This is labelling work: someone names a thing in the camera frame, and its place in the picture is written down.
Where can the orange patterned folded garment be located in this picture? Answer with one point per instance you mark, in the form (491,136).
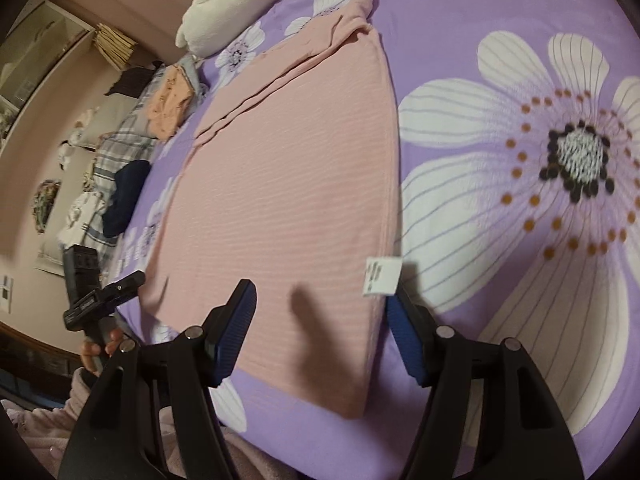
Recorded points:
(168,105)

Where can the yellow striped hanging cloth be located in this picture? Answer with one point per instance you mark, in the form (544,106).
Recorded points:
(114,46)

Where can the dark brown garment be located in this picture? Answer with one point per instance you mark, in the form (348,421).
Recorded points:
(134,80)

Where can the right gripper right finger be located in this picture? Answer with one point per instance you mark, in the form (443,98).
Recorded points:
(523,434)

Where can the left hand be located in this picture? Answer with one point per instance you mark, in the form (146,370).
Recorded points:
(90,351)

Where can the dark navy garment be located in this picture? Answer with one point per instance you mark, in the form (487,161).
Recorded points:
(129,180)

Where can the pink knit sweater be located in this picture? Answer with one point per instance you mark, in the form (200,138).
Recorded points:
(291,182)

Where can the grey plaid blanket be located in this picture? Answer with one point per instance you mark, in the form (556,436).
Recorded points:
(94,172)

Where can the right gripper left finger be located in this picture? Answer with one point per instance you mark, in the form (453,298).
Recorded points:
(117,435)

